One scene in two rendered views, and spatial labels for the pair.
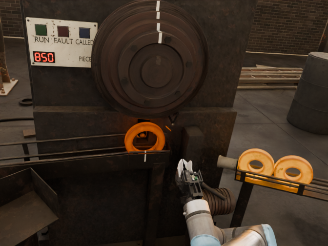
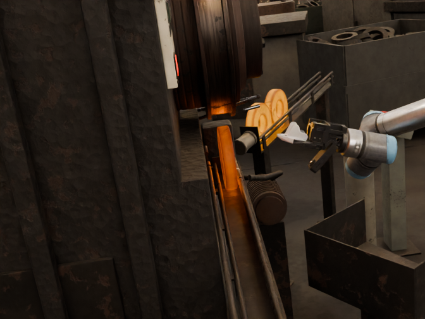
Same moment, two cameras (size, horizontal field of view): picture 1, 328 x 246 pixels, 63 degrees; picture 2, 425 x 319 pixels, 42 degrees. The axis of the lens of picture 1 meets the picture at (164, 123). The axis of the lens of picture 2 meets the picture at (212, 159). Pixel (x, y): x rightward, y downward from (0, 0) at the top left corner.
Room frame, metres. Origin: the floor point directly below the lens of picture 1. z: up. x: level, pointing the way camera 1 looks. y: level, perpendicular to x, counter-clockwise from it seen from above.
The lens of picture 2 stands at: (0.73, 1.58, 1.25)
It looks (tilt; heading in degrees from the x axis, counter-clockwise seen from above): 18 degrees down; 284
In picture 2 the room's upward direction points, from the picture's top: 8 degrees counter-clockwise
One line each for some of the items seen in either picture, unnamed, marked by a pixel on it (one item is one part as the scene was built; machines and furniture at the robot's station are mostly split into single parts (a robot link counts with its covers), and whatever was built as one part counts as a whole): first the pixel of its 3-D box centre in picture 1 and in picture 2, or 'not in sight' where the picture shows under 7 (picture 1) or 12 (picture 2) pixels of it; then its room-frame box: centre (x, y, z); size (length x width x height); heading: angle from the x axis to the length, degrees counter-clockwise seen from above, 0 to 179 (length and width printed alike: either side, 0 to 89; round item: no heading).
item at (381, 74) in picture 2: not in sight; (377, 79); (0.49, -2.63, 0.39); 1.03 x 0.83 x 0.77; 31
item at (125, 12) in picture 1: (151, 63); (210, 31); (1.07, 0.08, 1.11); 0.47 x 0.06 x 0.47; 106
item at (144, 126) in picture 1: (145, 140); (227, 157); (1.07, 0.08, 0.75); 0.18 x 0.03 x 0.18; 106
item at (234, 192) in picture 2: not in sight; (228, 186); (1.08, 0.06, 0.66); 0.19 x 0.07 x 0.01; 106
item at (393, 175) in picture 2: not in sight; (393, 183); (0.54, -0.77, 0.31); 0.24 x 0.16 x 0.62; 106
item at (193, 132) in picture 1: (189, 150); (219, 157); (1.14, -0.14, 0.68); 0.11 x 0.08 x 0.24; 16
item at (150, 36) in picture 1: (155, 71); (246, 26); (0.97, 0.05, 1.11); 0.28 x 0.06 x 0.28; 106
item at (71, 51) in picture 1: (64, 44); (167, 35); (1.08, 0.43, 1.15); 0.26 x 0.02 x 0.18; 106
